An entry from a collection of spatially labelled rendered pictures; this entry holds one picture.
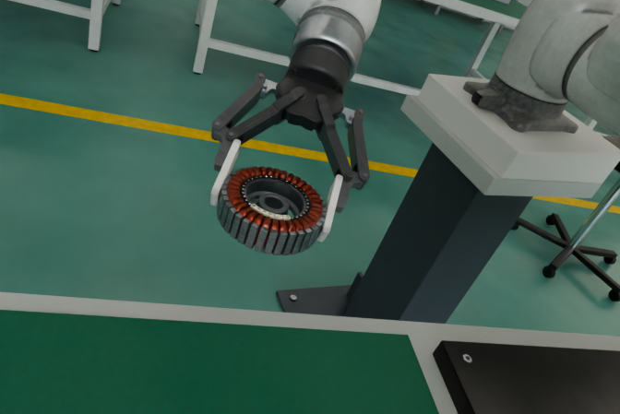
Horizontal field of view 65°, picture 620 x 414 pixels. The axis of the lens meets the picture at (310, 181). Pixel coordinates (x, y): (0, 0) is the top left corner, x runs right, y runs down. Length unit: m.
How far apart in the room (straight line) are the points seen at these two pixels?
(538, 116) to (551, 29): 0.17
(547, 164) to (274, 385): 0.72
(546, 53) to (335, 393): 0.74
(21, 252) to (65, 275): 0.14
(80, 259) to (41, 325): 1.11
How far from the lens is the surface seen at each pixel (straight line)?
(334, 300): 1.60
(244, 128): 0.55
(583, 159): 1.09
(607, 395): 0.61
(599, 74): 0.93
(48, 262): 1.55
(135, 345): 0.44
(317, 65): 0.59
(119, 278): 1.51
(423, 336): 0.54
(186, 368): 0.43
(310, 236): 0.49
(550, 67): 1.00
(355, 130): 0.57
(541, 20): 1.02
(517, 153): 0.94
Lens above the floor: 1.10
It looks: 31 degrees down
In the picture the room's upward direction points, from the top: 21 degrees clockwise
